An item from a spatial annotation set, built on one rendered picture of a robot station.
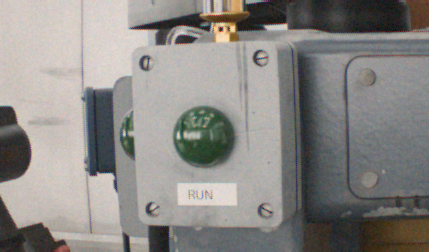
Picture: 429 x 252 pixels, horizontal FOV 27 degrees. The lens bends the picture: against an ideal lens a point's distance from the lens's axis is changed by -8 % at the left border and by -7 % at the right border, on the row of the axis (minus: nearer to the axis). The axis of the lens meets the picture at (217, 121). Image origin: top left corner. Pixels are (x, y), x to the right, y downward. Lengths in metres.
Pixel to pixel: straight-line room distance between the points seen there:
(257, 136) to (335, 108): 0.06
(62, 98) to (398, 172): 5.86
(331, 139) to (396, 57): 0.06
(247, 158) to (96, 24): 5.77
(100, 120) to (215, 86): 0.51
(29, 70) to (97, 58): 0.54
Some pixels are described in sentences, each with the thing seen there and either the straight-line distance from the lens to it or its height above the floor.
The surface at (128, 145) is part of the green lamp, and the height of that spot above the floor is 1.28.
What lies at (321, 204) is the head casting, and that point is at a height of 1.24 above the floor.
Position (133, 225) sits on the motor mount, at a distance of 0.97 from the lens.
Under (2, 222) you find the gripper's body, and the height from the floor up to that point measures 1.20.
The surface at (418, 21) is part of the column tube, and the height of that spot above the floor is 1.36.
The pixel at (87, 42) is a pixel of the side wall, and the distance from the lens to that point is 6.24.
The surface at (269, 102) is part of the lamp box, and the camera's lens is 0.46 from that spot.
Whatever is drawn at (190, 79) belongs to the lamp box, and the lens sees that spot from 0.47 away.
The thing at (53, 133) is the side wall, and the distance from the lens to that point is 6.37.
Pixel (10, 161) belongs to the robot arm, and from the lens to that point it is 0.83.
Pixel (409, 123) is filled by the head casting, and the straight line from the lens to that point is 0.50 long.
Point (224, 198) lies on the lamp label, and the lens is 0.47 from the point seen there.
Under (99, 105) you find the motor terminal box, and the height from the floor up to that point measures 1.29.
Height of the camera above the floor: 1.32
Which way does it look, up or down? 3 degrees down
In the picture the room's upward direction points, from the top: 2 degrees counter-clockwise
